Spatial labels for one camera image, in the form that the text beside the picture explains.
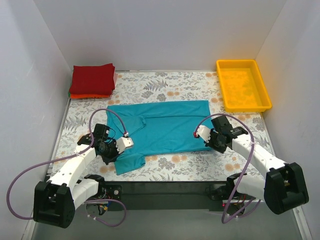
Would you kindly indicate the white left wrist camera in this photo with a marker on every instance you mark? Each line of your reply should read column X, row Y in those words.
column 123, row 143

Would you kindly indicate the yellow plastic tray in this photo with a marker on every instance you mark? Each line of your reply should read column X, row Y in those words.
column 242, row 86

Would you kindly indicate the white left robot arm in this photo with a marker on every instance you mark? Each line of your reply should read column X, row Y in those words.
column 70, row 172

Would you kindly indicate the folded red t-shirt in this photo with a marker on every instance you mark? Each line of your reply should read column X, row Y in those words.
column 93, row 80

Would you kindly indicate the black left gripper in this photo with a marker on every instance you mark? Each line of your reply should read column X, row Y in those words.
column 110, row 158

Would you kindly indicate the teal t-shirt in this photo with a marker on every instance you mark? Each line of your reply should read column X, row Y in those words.
column 156, row 128

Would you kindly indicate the folded pink t-shirt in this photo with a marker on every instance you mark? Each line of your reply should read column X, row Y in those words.
column 116, row 77

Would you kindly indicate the aluminium frame rail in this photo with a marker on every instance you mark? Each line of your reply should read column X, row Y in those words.
column 272, row 191

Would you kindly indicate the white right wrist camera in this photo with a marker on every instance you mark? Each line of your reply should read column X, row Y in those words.
column 203, row 132

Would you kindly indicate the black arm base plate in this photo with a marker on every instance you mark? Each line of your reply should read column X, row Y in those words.
column 169, row 195

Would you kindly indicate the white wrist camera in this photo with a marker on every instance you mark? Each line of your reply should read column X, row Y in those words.
column 203, row 132
column 123, row 143

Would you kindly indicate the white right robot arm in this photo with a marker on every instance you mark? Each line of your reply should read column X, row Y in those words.
column 262, row 160

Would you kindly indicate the folded orange t-shirt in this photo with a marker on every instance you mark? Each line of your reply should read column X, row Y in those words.
column 88, row 96

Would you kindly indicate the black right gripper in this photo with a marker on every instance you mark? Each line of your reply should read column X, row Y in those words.
column 210, row 143

